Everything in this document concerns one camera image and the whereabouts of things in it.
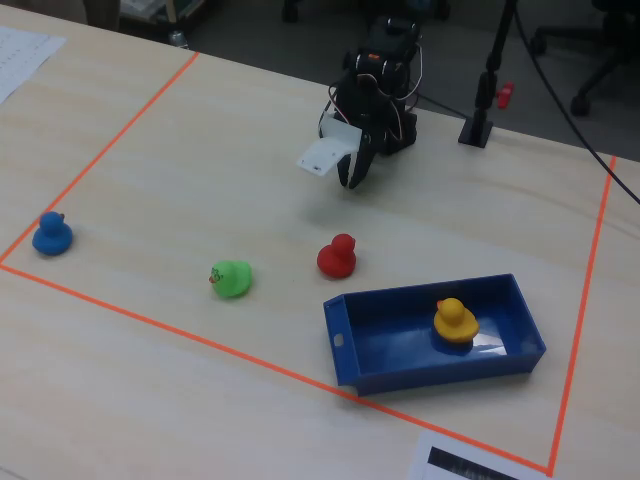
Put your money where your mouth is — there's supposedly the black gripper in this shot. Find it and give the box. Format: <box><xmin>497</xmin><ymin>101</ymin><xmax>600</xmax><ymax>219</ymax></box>
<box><xmin>332</xmin><ymin>72</ymin><xmax>401</xmax><ymax>190</ymax></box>

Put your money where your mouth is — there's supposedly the yellow rubber duck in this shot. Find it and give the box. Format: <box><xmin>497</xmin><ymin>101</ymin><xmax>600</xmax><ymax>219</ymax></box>
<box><xmin>432</xmin><ymin>297</ymin><xmax>481</xmax><ymax>346</ymax></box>

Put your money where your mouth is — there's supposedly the red rubber duck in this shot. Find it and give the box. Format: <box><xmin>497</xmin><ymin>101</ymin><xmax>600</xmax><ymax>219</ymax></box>
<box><xmin>316</xmin><ymin>232</ymin><xmax>359</xmax><ymax>280</ymax></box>

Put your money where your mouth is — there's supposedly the green rubber duck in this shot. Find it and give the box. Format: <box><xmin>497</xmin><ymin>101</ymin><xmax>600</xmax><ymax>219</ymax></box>
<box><xmin>208</xmin><ymin>259</ymin><xmax>253</xmax><ymax>300</ymax></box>

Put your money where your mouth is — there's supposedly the blue plastic box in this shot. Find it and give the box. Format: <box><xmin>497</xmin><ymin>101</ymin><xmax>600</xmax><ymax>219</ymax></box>
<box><xmin>323</xmin><ymin>273</ymin><xmax>548</xmax><ymax>397</ymax></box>

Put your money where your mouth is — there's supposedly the blue rubber duck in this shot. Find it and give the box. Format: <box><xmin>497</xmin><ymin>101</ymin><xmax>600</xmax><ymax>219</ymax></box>
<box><xmin>31</xmin><ymin>210</ymin><xmax>74</xmax><ymax>257</ymax></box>

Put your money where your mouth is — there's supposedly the orange tape strip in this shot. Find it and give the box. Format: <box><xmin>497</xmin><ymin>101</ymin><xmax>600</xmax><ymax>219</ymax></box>
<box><xmin>547</xmin><ymin>154</ymin><xmax>617</xmax><ymax>476</ymax></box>
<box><xmin>0</xmin><ymin>51</ymin><xmax>201</xmax><ymax>265</ymax></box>
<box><xmin>0</xmin><ymin>263</ymin><xmax>554</xmax><ymax>476</ymax></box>

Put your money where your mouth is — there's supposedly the storage cart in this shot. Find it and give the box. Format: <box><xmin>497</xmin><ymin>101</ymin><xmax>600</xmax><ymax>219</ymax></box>
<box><xmin>119</xmin><ymin>0</ymin><xmax>206</xmax><ymax>49</ymax></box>

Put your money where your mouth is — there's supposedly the black office chair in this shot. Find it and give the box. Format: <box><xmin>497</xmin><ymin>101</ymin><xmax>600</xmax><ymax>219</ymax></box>
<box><xmin>528</xmin><ymin>0</ymin><xmax>640</xmax><ymax>117</ymax></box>

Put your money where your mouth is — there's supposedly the white paper with black bar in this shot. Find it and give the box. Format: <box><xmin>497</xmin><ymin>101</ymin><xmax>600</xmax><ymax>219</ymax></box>
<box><xmin>407</xmin><ymin>430</ymin><xmax>551</xmax><ymax>480</ymax></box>

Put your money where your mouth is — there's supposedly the white printed paper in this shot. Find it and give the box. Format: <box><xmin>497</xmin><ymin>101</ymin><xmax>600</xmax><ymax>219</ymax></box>
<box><xmin>0</xmin><ymin>25</ymin><xmax>67</xmax><ymax>105</ymax></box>

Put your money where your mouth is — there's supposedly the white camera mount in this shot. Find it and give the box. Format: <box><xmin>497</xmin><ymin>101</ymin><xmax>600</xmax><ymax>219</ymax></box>
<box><xmin>296</xmin><ymin>112</ymin><xmax>365</xmax><ymax>179</ymax></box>

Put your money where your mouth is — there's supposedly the red white servo wire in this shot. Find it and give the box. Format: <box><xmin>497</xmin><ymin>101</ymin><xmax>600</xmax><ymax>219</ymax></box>
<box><xmin>327</xmin><ymin>42</ymin><xmax>426</xmax><ymax>146</ymax></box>

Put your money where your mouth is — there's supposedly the black camera stand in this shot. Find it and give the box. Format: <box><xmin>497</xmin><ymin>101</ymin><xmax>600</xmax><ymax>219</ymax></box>
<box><xmin>457</xmin><ymin>0</ymin><xmax>519</xmax><ymax>149</ymax></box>

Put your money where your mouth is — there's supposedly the long black cable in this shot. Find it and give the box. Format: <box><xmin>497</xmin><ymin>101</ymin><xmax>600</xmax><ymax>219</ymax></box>
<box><xmin>512</xmin><ymin>0</ymin><xmax>640</xmax><ymax>206</ymax></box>

